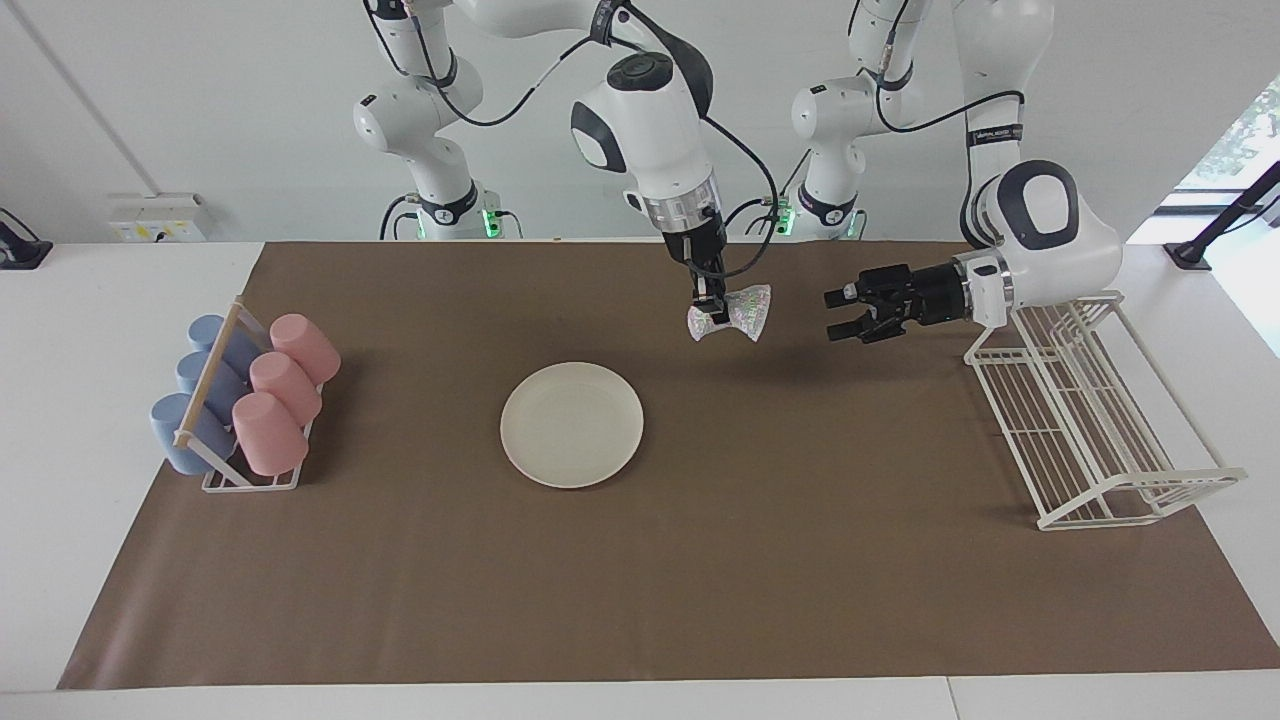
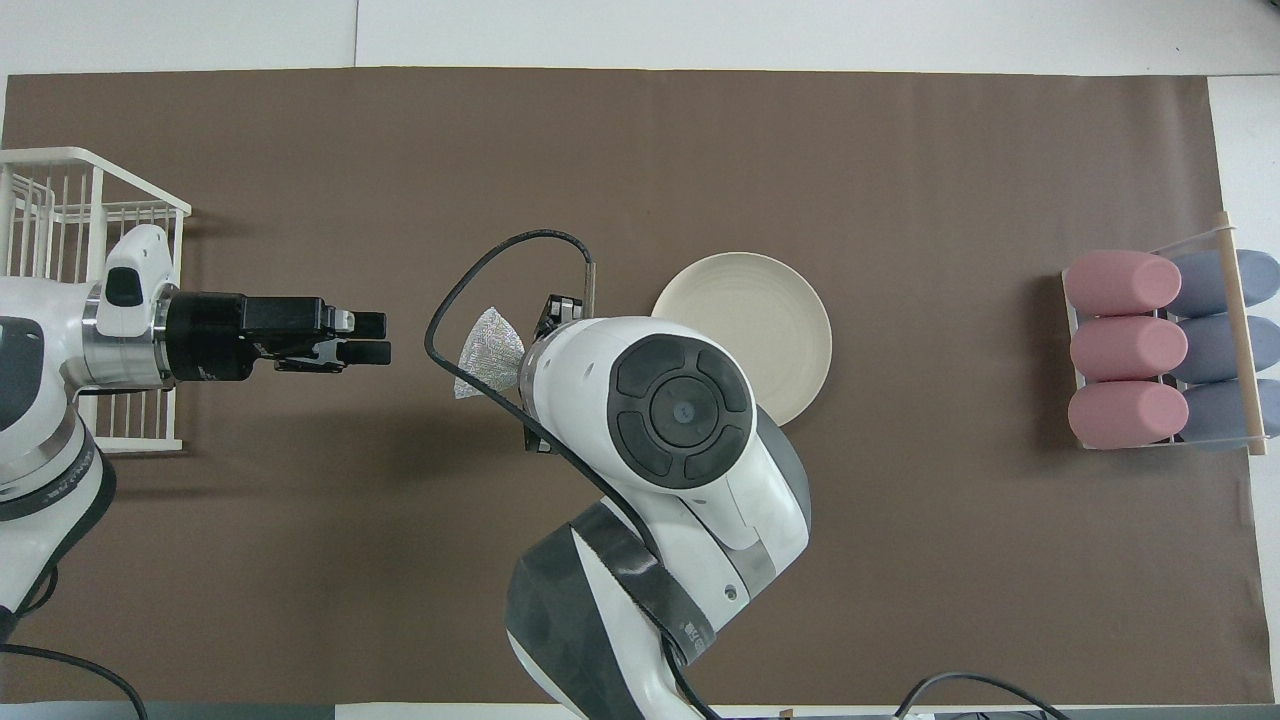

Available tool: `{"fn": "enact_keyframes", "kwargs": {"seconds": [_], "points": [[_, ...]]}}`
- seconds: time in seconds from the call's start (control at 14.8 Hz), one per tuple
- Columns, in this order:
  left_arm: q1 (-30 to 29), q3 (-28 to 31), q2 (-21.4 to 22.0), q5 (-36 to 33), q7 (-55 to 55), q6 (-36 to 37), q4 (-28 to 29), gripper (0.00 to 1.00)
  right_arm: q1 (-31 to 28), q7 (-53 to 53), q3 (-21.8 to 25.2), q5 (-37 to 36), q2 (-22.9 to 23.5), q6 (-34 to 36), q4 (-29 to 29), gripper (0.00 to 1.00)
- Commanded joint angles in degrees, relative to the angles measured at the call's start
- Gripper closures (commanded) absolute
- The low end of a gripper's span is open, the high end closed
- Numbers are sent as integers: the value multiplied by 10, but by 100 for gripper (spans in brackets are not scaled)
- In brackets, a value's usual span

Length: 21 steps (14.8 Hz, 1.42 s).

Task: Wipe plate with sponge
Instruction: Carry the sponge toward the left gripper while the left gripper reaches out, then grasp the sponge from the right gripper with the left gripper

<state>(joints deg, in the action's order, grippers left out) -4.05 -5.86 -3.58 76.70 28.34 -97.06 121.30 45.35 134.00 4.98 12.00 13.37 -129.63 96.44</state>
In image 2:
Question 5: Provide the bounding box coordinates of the silver mesh sponge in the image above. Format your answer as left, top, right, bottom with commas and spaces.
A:
453, 307, 526, 401

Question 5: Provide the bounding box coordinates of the brown table mat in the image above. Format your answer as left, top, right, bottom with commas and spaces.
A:
0, 67, 1273, 706

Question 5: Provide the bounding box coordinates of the cream round plate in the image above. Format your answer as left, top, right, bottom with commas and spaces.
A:
651, 252, 833, 428

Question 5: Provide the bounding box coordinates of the black base cable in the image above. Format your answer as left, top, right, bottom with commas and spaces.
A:
895, 672, 1071, 720

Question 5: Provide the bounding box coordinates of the blue plastic cup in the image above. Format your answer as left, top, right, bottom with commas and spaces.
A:
1168, 250, 1280, 319
1165, 315, 1280, 384
1170, 378, 1280, 451

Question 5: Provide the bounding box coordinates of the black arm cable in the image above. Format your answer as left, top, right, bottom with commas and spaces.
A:
424, 229, 721, 720
0, 570, 151, 720

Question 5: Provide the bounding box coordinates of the cup rack with wooden rod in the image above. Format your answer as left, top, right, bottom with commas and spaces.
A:
1062, 210, 1280, 457

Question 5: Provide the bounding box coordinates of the white wire dish rack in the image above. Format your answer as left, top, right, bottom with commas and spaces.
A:
0, 147, 192, 453

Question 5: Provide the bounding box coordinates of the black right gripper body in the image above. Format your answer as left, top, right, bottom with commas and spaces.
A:
522, 293, 583, 456

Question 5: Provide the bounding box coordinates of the pink plastic cup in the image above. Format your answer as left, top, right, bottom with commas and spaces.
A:
1067, 381, 1190, 449
1064, 250, 1183, 317
1070, 316, 1189, 383

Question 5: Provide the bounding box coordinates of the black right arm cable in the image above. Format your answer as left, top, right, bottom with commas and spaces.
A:
424, 229, 721, 720

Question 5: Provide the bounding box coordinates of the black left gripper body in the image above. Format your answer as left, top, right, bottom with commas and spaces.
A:
165, 292, 347, 384

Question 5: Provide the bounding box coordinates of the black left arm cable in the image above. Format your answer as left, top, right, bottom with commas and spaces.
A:
0, 570, 151, 720

